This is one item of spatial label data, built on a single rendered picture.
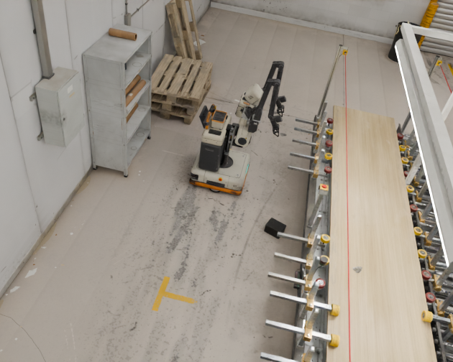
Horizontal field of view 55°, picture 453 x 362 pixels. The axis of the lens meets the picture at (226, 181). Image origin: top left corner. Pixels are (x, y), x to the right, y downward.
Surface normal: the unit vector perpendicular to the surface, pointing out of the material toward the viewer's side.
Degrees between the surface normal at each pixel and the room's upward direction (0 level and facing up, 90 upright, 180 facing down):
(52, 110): 90
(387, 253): 0
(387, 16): 90
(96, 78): 90
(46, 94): 90
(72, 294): 0
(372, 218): 0
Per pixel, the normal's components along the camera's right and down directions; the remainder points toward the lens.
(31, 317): 0.13, -0.74
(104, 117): -0.20, 0.63
